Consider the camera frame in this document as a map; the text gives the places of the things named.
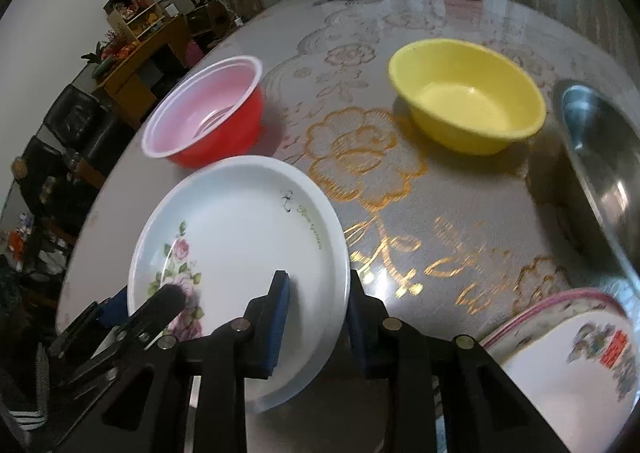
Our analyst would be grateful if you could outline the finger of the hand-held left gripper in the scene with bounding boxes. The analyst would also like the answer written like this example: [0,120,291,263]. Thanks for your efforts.
[49,289,130,359]
[60,284,187,387]

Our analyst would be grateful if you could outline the green potted plant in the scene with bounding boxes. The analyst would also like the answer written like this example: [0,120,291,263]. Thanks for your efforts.
[81,44,109,68]

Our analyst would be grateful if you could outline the black leather chair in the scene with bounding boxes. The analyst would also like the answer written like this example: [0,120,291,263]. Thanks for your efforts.
[42,85,136,188]
[12,135,101,234]

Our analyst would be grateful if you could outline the floral lace tablecloth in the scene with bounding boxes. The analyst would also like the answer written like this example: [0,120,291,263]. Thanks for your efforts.
[55,0,640,453]

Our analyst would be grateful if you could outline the yellow plastic bowl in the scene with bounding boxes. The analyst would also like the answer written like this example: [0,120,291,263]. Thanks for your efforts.
[388,39,547,156]

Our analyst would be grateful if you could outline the white floral plate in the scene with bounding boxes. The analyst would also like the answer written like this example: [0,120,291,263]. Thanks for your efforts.
[126,155,351,415]

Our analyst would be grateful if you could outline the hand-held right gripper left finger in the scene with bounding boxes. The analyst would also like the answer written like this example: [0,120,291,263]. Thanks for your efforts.
[65,271,292,453]

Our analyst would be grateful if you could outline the wooden desktop shelf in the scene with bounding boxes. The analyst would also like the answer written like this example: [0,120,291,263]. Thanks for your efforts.
[104,0,166,41]

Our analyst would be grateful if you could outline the pink rimmed patterned plate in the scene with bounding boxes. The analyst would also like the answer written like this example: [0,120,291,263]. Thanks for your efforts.
[480,288,636,453]

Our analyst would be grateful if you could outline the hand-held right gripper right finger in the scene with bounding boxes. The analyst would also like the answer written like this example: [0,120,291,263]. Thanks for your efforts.
[347,270,571,453]

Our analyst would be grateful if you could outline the red plastic bowl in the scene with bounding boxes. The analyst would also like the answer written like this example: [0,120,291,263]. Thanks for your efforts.
[141,55,265,168]

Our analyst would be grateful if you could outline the stainless steel bowl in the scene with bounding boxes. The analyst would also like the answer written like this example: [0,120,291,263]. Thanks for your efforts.
[552,79,640,294]

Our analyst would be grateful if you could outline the wooden desk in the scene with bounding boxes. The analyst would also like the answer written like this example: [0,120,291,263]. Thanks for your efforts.
[92,15,193,128]

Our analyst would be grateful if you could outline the dark low cabinet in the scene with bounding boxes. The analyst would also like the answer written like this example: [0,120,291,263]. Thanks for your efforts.
[187,3,234,40]

